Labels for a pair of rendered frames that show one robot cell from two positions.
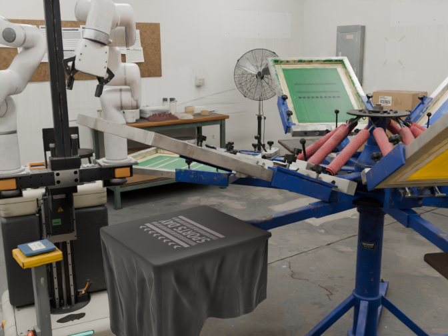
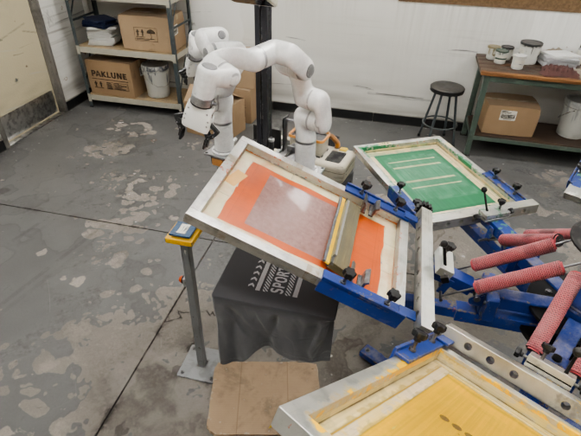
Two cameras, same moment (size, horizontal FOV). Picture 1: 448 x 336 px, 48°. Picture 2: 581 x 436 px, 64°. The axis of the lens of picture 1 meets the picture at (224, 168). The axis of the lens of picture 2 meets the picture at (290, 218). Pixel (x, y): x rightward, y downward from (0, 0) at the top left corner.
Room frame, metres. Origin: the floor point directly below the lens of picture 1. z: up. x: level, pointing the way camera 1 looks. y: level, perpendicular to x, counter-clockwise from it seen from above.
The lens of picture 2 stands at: (0.85, -0.92, 2.23)
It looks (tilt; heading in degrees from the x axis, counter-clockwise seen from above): 36 degrees down; 49
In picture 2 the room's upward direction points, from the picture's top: 2 degrees clockwise
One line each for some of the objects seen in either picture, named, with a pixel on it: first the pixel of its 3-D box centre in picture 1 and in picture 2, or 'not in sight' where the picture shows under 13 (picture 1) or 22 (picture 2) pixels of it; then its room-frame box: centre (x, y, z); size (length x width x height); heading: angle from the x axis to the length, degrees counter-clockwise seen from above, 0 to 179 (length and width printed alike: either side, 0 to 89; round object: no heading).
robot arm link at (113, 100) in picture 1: (116, 107); (308, 125); (2.17, 0.46, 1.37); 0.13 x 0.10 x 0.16; 100
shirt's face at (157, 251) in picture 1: (184, 230); (285, 269); (1.79, 0.15, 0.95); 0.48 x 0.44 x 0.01; 126
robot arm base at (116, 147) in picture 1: (115, 142); (306, 154); (2.18, 0.48, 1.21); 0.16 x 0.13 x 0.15; 25
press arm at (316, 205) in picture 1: (281, 219); (405, 301); (2.08, -0.25, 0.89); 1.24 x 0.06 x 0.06; 126
